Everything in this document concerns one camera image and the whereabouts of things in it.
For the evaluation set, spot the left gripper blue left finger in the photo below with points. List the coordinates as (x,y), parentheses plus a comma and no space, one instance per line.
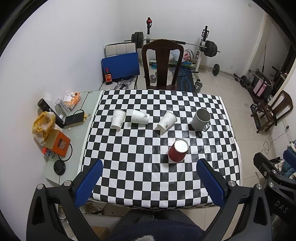
(85,182)

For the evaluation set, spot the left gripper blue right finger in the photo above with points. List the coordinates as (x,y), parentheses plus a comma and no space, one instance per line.
(213,181)

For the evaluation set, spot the red ribbed paper cup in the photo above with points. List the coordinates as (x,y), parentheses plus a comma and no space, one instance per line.
(178,150)

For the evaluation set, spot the tilted white paper cup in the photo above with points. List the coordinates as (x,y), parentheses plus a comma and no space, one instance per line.
(168,120)

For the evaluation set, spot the upright white paper cup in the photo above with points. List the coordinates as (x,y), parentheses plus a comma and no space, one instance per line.
(118,119)

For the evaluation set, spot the lying white paper cup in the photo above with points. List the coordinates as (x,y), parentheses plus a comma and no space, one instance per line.
(140,117)

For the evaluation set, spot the pile of blue clothes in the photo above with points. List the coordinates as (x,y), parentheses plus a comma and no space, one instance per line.
(286,166)

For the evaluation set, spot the black round puck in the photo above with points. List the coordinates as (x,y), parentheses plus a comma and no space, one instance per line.
(59,167)

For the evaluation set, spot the orange box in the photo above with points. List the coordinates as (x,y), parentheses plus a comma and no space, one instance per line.
(57,143)

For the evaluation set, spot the grey ceramic mug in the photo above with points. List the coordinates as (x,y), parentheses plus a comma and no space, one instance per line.
(201,120)

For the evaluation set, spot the wooden chair by door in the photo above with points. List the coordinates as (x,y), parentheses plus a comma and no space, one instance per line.
(267,115)

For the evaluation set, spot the black power bank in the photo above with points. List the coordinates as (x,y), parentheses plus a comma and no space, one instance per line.
(79,116)

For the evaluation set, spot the black white checkered tablecloth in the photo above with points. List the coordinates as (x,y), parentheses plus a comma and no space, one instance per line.
(137,171)

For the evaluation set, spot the yellow plastic bag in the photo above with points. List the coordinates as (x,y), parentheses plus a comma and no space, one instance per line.
(42,126)

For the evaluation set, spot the orange tissue pack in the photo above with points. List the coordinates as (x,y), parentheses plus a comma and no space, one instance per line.
(71,98)

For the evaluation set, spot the black rectangular box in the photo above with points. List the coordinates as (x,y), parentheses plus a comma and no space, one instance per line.
(42,104)

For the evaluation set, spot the small barbell on floor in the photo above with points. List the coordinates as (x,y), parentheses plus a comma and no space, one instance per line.
(241,79)

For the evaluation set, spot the dark glass bottle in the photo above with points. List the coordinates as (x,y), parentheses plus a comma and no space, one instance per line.
(108,77)

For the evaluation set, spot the blue folded mat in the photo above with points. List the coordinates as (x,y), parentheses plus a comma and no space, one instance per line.
(121,66)

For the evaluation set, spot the barbell with black plates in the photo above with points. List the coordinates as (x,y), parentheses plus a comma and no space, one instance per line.
(210,50)

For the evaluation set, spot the dark wooden chair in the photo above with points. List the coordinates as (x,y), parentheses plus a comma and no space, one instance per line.
(162,48)

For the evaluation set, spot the white weight bench rack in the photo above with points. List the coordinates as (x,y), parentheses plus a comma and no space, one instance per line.
(201,48)

